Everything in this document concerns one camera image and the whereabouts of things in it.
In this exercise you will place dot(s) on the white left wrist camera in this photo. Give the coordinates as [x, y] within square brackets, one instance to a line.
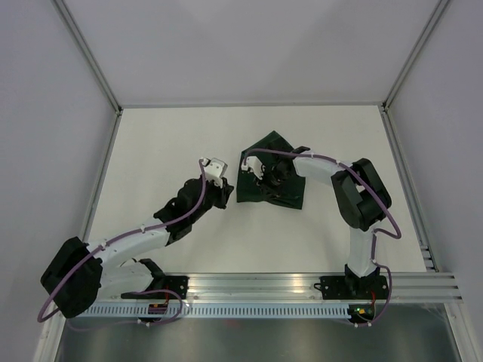
[214, 170]

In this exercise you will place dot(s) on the aluminium front rail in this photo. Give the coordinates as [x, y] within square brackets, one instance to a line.
[405, 287]

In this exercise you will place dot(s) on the aluminium right frame post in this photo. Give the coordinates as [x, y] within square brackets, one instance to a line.
[418, 48]

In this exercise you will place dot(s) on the aluminium right side rail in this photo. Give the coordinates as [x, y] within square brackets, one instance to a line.
[409, 191]

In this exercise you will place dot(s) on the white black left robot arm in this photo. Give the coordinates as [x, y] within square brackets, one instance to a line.
[82, 273]

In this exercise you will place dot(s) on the dark green cloth napkin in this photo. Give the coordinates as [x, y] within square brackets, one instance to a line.
[248, 186]

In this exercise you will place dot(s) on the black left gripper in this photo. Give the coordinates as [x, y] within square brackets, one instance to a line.
[223, 194]

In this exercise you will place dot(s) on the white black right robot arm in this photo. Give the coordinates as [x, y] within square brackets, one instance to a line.
[363, 202]

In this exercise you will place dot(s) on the aluminium frame post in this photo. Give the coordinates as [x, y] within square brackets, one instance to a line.
[72, 27]
[418, 48]

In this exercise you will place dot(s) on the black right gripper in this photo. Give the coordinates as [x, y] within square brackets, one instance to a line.
[267, 170]

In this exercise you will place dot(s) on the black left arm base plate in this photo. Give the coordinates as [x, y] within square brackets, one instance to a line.
[166, 288]

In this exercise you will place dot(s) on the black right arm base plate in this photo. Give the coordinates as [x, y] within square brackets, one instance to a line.
[349, 288]

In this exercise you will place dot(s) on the aluminium left frame post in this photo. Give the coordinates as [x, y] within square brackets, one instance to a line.
[72, 27]

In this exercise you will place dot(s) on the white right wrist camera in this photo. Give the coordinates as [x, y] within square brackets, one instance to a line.
[252, 164]

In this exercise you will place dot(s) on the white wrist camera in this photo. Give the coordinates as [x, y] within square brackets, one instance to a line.
[252, 164]
[214, 170]

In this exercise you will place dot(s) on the white slotted cable duct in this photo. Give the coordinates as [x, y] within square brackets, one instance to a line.
[219, 310]

